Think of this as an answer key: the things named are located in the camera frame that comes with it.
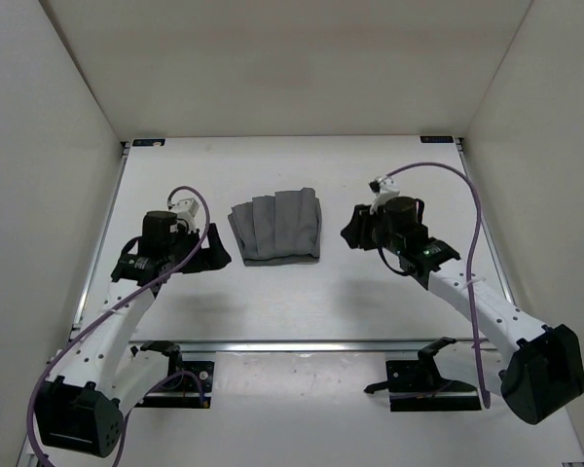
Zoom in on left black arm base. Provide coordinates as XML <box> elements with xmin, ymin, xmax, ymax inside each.
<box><xmin>130</xmin><ymin>341</ymin><xmax>215</xmax><ymax>410</ymax></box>

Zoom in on aluminium front rail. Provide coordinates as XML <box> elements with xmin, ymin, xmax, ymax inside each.
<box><xmin>174</xmin><ymin>340</ymin><xmax>449</xmax><ymax>355</ymax></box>

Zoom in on right blue corner label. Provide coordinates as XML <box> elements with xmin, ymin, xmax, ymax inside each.
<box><xmin>420</xmin><ymin>135</ymin><xmax>454</xmax><ymax>144</ymax></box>

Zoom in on left blue corner label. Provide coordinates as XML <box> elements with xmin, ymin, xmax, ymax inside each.
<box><xmin>131</xmin><ymin>138</ymin><xmax>165</xmax><ymax>147</ymax></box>

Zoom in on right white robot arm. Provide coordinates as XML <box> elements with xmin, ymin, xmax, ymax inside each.
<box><xmin>341</xmin><ymin>197</ymin><xmax>584</xmax><ymax>425</ymax></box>

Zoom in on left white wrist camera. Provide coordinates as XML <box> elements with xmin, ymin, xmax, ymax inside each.
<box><xmin>168</xmin><ymin>198</ymin><xmax>200</xmax><ymax>233</ymax></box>

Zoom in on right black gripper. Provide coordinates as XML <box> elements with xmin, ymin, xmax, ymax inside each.
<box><xmin>342</xmin><ymin>202</ymin><xmax>404</xmax><ymax>256</ymax></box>

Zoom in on left aluminium side rail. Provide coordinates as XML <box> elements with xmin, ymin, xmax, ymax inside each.
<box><xmin>42</xmin><ymin>138</ymin><xmax>125</xmax><ymax>370</ymax></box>

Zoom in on right aluminium side rail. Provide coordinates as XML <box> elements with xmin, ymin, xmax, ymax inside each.
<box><xmin>456</xmin><ymin>137</ymin><xmax>524</xmax><ymax>314</ymax></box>

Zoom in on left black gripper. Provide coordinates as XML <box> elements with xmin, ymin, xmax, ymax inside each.
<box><xmin>168</xmin><ymin>218</ymin><xmax>233</xmax><ymax>269</ymax></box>

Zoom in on blue corner label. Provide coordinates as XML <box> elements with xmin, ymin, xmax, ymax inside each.
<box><xmin>420</xmin><ymin>135</ymin><xmax>454</xmax><ymax>144</ymax></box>
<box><xmin>131</xmin><ymin>138</ymin><xmax>165</xmax><ymax>147</ymax></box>

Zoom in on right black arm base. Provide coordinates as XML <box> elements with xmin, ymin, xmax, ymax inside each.
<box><xmin>364</xmin><ymin>337</ymin><xmax>482</xmax><ymax>413</ymax></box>

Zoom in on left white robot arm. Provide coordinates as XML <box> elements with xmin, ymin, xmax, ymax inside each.
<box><xmin>27</xmin><ymin>210</ymin><xmax>231</xmax><ymax>458</ymax></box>

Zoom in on aluminium side rail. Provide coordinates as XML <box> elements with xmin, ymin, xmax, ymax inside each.
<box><xmin>42</xmin><ymin>138</ymin><xmax>125</xmax><ymax>370</ymax></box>
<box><xmin>456</xmin><ymin>137</ymin><xmax>524</xmax><ymax>314</ymax></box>

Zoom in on grey pleated skirt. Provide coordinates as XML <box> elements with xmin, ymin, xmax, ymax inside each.
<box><xmin>228</xmin><ymin>187</ymin><xmax>322</xmax><ymax>267</ymax></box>

